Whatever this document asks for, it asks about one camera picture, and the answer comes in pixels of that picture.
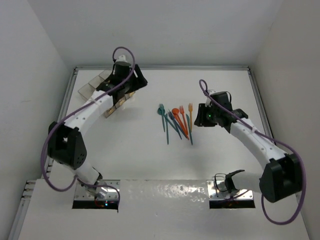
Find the clear outer container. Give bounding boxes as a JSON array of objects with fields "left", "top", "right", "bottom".
[{"left": 78, "top": 83, "right": 116, "bottom": 118}]

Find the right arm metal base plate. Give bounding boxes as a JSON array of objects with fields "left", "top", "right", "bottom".
[{"left": 206, "top": 178, "right": 254, "bottom": 202}]

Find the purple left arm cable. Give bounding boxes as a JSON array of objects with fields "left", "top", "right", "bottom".
[{"left": 40, "top": 46, "right": 137, "bottom": 209}]

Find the dark blue plastic fork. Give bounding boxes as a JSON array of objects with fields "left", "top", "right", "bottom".
[{"left": 167, "top": 110, "right": 183, "bottom": 140}]

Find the teal plastic fork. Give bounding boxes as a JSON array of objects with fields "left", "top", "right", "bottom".
[{"left": 159, "top": 103, "right": 166, "bottom": 132}]

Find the clear middle container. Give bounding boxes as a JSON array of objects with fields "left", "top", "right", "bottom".
[{"left": 91, "top": 75, "right": 129, "bottom": 106}]

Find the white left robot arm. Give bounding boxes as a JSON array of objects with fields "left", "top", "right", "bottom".
[{"left": 46, "top": 54, "right": 148, "bottom": 197}]

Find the orange plastic knife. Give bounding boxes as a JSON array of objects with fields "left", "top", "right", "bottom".
[{"left": 180, "top": 113, "right": 189, "bottom": 140}]

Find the teal plastic knife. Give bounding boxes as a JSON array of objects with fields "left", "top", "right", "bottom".
[
  {"left": 164, "top": 113, "right": 170, "bottom": 145},
  {"left": 186, "top": 114, "right": 193, "bottom": 145}
]

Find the orange plastic fork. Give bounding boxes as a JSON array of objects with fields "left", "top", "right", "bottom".
[{"left": 179, "top": 105, "right": 188, "bottom": 135}]

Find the orange plastic spoon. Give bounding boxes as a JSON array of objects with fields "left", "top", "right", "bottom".
[{"left": 171, "top": 108, "right": 189, "bottom": 139}]

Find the teal plastic spoon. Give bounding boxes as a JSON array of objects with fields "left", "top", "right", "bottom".
[{"left": 157, "top": 107, "right": 179, "bottom": 133}]

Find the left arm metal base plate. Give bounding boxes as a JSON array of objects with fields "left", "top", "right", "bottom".
[{"left": 73, "top": 179, "right": 121, "bottom": 201}]

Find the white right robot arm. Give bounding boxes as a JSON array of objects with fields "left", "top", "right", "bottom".
[{"left": 194, "top": 90, "right": 303, "bottom": 203}]

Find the yellow plastic fork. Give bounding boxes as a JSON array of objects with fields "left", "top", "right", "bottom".
[{"left": 188, "top": 103, "right": 193, "bottom": 132}]

